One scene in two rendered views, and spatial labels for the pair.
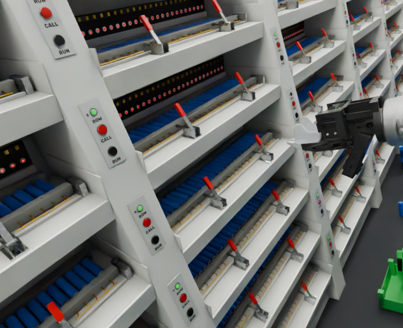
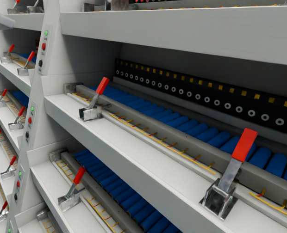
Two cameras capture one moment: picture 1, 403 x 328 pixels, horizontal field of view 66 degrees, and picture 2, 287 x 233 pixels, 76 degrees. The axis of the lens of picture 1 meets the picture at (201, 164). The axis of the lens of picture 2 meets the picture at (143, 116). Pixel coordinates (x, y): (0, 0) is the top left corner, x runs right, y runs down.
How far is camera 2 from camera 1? 0.91 m
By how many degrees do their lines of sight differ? 79
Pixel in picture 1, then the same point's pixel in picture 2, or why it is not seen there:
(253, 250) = (83, 224)
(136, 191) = (52, 19)
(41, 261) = (29, 23)
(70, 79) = not seen: outside the picture
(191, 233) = (62, 101)
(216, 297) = (47, 173)
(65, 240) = (34, 21)
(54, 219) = not seen: hidden behind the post
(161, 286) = (31, 95)
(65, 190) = not seen: hidden behind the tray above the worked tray
